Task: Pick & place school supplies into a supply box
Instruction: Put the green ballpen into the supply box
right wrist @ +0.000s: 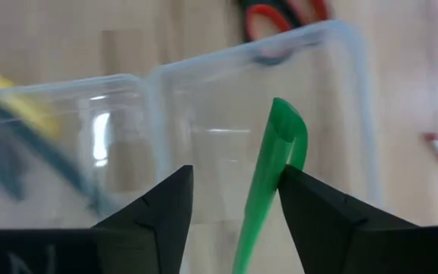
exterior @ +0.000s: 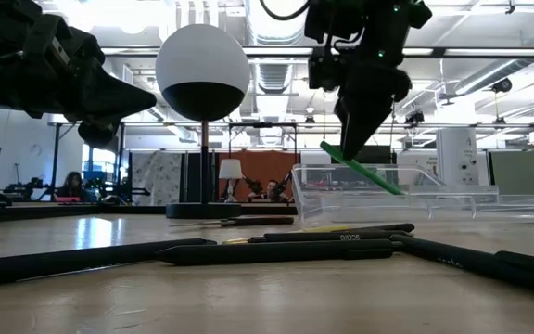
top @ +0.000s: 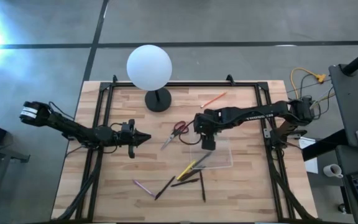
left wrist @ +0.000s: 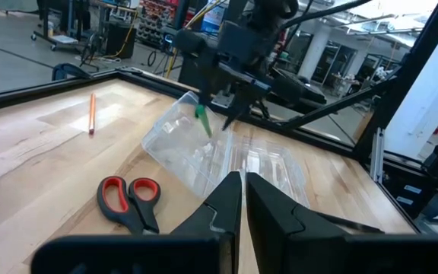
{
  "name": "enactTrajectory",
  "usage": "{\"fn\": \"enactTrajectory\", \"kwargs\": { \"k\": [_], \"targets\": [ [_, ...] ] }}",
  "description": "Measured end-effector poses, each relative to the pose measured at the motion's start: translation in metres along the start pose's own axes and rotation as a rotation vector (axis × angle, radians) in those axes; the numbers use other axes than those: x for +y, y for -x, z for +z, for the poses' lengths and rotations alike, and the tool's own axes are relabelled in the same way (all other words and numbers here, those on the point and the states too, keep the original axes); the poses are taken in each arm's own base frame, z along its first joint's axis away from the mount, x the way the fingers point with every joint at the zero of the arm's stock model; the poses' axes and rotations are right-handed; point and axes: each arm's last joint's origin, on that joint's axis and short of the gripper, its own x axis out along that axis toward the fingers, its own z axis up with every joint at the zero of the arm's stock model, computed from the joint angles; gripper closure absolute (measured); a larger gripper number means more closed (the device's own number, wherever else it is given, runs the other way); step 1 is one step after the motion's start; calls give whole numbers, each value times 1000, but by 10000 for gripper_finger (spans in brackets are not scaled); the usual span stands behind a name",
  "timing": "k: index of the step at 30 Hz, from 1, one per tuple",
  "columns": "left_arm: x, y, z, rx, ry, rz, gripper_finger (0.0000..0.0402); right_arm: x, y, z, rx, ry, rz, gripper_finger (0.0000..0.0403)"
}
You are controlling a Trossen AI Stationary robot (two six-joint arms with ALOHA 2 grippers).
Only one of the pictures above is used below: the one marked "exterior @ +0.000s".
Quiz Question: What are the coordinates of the small white shade lamp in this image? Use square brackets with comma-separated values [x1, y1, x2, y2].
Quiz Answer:
[218, 158, 244, 203]

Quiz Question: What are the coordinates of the yellow pencil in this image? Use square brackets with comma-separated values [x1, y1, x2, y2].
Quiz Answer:
[301, 225, 356, 234]

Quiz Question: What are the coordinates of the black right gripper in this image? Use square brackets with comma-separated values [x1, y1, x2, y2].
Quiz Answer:
[333, 0, 433, 161]

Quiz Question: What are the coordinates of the orange partition panel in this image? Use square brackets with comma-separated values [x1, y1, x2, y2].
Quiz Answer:
[218, 150, 296, 203]

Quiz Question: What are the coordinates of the white box device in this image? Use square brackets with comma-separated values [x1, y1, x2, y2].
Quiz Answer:
[436, 127, 480, 186]

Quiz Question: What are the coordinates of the clear plastic supply box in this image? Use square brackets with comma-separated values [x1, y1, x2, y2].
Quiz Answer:
[291, 162, 534, 225]

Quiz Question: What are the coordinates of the green pen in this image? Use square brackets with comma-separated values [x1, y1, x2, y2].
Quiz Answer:
[320, 140, 405, 196]

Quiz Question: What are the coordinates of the black pen white print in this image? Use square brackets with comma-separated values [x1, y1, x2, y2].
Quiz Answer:
[248, 230, 413, 244]
[389, 234, 534, 299]

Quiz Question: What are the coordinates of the black metal table frame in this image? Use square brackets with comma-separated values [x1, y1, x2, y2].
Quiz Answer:
[0, 202, 299, 225]

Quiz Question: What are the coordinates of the white globe lamp black base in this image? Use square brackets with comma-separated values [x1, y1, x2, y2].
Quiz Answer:
[155, 23, 251, 219]

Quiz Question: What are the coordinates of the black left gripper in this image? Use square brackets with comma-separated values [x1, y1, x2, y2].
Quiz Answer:
[0, 0, 158, 150]

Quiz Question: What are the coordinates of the person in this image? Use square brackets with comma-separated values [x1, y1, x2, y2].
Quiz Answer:
[265, 179, 292, 203]
[55, 171, 97, 203]

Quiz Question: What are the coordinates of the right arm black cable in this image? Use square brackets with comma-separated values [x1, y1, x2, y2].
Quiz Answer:
[260, 0, 315, 22]

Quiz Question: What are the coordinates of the silver ventilation duct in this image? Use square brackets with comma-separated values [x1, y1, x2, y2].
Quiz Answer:
[243, 0, 310, 94]

